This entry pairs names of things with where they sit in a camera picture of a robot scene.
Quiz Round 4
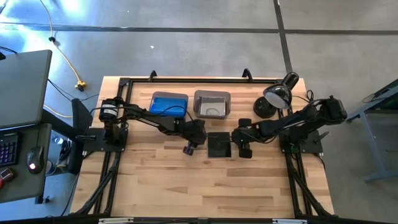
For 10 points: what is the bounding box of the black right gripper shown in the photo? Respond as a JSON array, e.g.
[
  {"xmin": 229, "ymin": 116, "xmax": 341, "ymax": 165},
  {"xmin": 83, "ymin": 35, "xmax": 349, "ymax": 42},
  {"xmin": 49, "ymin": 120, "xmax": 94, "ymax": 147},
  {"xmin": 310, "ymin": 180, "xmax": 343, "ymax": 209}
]
[{"xmin": 217, "ymin": 118, "xmax": 259, "ymax": 159}]

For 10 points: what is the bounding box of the clear plastic bin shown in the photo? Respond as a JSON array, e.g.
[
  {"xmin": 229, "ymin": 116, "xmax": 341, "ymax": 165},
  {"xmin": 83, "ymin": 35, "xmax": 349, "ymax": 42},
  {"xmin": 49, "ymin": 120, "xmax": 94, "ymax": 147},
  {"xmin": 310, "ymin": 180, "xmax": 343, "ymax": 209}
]
[
  {"xmin": 193, "ymin": 90, "xmax": 232, "ymax": 120},
  {"xmin": 151, "ymin": 91, "xmax": 190, "ymax": 119}
]

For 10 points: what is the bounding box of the black desk lamp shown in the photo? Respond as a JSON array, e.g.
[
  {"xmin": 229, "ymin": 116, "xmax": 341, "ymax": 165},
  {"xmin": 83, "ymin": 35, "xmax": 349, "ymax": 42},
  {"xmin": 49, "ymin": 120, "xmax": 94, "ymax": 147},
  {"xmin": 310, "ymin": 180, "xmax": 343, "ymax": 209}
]
[{"xmin": 253, "ymin": 72, "xmax": 300, "ymax": 119}]

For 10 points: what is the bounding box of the black desk stand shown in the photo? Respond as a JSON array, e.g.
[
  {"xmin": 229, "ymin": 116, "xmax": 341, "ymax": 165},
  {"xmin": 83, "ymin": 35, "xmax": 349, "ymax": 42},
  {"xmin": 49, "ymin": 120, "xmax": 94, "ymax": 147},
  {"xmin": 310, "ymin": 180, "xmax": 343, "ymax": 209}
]
[{"xmin": 70, "ymin": 98, "xmax": 94, "ymax": 175}]

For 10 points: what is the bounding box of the grey metal side table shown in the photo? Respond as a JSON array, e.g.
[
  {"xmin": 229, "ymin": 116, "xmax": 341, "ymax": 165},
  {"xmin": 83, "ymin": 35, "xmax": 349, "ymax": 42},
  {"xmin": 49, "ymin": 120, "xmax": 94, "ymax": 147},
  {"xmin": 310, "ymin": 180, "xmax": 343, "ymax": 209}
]
[{"xmin": 343, "ymin": 78, "xmax": 398, "ymax": 184}]

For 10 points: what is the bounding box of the black computer mouse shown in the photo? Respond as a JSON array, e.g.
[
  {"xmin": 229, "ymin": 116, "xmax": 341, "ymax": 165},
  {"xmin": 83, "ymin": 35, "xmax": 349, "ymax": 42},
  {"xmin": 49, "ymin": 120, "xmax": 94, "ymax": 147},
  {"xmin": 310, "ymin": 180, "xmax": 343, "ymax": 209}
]
[{"xmin": 27, "ymin": 145, "xmax": 45, "ymax": 174}]

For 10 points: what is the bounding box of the grey monitor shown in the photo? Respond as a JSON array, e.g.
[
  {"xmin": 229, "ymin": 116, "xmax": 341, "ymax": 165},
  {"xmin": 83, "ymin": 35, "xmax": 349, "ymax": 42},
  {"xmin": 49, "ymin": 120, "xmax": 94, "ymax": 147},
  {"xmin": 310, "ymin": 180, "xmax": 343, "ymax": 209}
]
[{"xmin": 0, "ymin": 49, "xmax": 53, "ymax": 130}]

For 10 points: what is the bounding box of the dark grey desk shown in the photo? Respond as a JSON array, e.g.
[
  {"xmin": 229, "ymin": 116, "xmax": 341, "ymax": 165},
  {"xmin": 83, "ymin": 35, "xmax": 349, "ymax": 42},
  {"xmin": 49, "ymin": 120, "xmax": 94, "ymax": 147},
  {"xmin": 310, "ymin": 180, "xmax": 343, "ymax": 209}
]
[{"xmin": 0, "ymin": 123, "xmax": 53, "ymax": 205}]

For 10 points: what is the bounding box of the backlit black keyboard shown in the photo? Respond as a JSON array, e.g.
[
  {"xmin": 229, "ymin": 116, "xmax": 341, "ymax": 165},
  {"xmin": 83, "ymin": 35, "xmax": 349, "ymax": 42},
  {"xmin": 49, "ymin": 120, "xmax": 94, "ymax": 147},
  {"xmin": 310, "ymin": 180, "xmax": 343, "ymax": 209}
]
[{"xmin": 0, "ymin": 133, "xmax": 18, "ymax": 167}]

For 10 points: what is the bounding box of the black aluminium table frame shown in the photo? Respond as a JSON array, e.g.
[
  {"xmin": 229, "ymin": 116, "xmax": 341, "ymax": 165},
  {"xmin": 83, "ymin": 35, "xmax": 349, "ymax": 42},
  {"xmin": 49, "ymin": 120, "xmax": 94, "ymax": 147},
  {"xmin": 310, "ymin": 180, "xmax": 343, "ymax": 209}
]
[{"xmin": 70, "ymin": 68, "xmax": 335, "ymax": 218}]

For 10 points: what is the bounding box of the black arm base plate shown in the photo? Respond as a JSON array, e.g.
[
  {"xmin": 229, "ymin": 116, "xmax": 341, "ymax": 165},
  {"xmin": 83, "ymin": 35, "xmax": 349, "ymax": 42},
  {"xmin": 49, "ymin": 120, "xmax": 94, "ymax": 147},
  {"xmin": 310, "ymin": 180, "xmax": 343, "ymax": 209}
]
[
  {"xmin": 279, "ymin": 129, "xmax": 324, "ymax": 154},
  {"xmin": 82, "ymin": 127, "xmax": 129, "ymax": 153}
]

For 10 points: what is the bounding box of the black lamp cable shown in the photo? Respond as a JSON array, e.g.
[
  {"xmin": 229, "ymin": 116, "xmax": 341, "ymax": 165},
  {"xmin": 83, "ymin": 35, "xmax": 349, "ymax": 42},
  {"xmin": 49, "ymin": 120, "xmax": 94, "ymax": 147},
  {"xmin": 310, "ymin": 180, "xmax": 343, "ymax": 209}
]
[{"xmin": 292, "ymin": 89, "xmax": 320, "ymax": 124}]

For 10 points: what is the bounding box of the white frame bracket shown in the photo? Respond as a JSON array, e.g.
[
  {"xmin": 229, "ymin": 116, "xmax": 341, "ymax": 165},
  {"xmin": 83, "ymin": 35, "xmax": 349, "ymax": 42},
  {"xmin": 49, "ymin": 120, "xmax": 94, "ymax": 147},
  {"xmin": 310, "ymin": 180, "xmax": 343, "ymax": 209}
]
[
  {"xmin": 98, "ymin": 217, "xmax": 134, "ymax": 224},
  {"xmin": 272, "ymin": 218, "xmax": 307, "ymax": 224}
]

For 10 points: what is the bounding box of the yellow extension cable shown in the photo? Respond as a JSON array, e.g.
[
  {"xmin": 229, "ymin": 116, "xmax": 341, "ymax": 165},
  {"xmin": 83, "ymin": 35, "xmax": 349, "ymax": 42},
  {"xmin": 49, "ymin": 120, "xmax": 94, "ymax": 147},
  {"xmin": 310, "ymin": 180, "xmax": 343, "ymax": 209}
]
[{"xmin": 39, "ymin": 0, "xmax": 88, "ymax": 91}]

